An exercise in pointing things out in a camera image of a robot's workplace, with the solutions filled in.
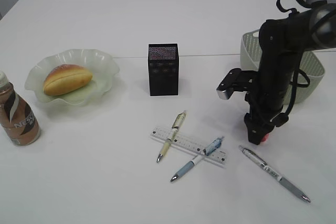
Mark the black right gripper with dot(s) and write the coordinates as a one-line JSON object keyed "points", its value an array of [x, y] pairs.
{"points": [[262, 122]]}

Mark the pink correction tape dispenser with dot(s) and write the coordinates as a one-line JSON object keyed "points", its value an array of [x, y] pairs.
{"points": [[265, 138]]}

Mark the white grey grip pen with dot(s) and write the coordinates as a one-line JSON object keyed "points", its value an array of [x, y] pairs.
{"points": [[282, 180]]}

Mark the clear plastic ruler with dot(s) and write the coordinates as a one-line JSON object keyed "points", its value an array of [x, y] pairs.
{"points": [[190, 145]]}

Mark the toy bread bun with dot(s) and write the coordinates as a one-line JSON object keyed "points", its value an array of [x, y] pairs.
{"points": [[66, 78]]}

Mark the brown coffee drink bottle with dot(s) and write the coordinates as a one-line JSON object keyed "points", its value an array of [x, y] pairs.
{"points": [[17, 117]]}

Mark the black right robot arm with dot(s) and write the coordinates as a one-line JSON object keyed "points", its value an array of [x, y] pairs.
{"points": [[271, 92]]}

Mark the blue clip pen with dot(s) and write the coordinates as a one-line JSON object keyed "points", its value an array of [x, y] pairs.
{"points": [[210, 152]]}

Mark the cream barrel pen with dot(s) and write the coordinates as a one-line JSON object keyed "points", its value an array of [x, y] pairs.
{"points": [[172, 134]]}

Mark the pale green plastic basket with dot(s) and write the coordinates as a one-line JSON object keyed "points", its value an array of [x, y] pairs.
{"points": [[250, 56]]}

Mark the black mesh pen holder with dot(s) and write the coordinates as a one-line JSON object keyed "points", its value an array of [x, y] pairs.
{"points": [[163, 67]]}

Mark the pale green ruffled glass plate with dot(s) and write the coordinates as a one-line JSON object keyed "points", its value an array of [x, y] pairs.
{"points": [[101, 64]]}

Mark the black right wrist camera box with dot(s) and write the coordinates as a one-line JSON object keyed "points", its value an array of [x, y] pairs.
{"points": [[237, 80]]}

